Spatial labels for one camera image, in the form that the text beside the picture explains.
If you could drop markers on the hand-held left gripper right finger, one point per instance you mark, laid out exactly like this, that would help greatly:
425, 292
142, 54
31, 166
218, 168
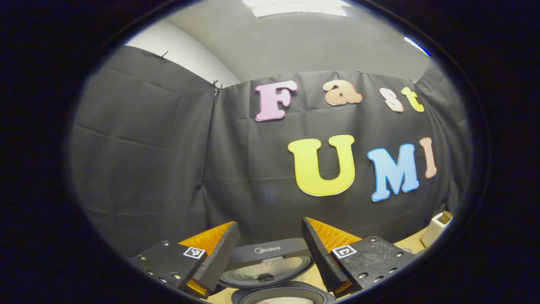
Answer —
320, 257

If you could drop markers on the white rice pile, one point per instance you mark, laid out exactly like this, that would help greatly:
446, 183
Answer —
291, 300

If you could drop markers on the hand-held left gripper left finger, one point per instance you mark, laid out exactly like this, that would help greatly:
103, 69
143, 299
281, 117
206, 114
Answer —
219, 257

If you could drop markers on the black backdrop cloth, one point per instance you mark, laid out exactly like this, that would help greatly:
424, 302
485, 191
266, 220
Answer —
168, 169

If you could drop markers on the brown toast slice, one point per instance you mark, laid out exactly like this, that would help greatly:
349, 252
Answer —
445, 217

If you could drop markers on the white toaster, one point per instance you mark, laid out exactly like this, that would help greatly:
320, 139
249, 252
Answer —
430, 234

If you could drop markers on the dark grey rice cooker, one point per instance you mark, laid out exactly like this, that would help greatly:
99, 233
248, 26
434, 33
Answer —
270, 251

